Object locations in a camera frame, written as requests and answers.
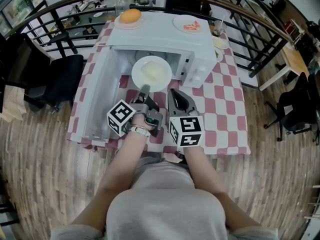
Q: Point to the white straw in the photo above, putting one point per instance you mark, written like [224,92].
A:
[222,21]

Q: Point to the person's dark shoe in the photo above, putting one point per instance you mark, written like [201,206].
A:
[180,157]

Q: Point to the clear plastic cup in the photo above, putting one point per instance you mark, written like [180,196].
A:
[220,30]

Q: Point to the person's grey shirt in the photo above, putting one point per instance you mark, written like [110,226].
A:
[165,199]

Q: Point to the white round plate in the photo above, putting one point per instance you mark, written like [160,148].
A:
[178,24]
[162,85]
[128,26]

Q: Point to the wooden table white legs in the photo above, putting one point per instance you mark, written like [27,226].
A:
[297,61]

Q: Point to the clear plastic water bottle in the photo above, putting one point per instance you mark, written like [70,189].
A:
[122,2]

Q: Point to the white microwave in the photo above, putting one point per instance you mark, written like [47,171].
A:
[155,36]

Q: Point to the person's right forearm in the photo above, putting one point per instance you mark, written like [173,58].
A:
[202,171]

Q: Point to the red cooked shrimp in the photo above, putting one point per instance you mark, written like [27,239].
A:
[188,28]
[196,24]

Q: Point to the pale shredded food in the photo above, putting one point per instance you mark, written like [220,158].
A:
[220,43]

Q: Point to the black office chair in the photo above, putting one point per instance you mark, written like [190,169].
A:
[297,109]
[57,76]

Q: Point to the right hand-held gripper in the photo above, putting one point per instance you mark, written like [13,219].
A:
[186,131]

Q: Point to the small white plate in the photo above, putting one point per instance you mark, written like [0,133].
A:
[214,46]
[218,60]

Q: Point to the orange round fruit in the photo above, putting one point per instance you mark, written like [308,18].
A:
[130,16]

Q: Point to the black railing wooden handrail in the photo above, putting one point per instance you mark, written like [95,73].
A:
[265,59]

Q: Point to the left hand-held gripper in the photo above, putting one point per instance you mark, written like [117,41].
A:
[120,116]

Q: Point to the red white checkered tablecloth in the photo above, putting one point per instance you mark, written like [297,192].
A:
[225,96]

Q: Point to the person's left forearm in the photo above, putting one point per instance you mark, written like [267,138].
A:
[125,159]

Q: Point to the white metal rack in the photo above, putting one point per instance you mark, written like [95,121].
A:
[313,204]

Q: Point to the green vegetable food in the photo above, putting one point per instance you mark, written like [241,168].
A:
[218,55]

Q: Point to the person's left hand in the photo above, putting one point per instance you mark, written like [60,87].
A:
[141,121]

